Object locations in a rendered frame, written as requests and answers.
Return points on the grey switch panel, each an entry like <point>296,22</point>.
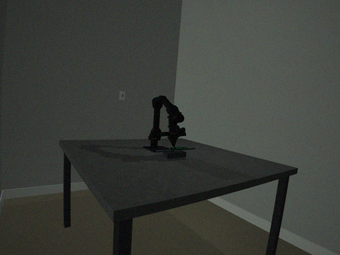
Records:
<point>173,153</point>

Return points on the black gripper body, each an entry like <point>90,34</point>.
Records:
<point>170,134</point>

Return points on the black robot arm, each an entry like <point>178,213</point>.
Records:
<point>175,116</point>

